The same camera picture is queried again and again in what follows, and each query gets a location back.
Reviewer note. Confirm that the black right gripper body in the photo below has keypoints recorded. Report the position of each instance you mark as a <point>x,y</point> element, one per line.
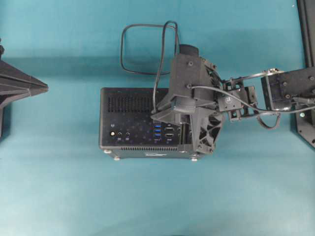
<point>208,119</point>

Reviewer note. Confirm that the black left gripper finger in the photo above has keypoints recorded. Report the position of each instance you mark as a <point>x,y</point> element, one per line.
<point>14,93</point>
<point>8,71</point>

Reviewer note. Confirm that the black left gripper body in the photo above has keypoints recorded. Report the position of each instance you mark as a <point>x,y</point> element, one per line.
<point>1,86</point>

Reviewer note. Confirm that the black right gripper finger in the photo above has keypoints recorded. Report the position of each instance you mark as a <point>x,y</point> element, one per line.
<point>188,134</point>
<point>166,116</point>

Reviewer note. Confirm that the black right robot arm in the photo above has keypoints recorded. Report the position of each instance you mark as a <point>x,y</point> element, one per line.
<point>282,93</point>

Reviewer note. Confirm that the black mini PC box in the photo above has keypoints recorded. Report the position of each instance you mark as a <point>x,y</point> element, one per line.
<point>126,129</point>

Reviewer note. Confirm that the black wrist camera on gripper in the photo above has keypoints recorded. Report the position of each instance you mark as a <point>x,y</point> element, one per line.
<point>189,68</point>

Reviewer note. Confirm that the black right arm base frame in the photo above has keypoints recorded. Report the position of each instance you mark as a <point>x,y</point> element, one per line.
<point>305,121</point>

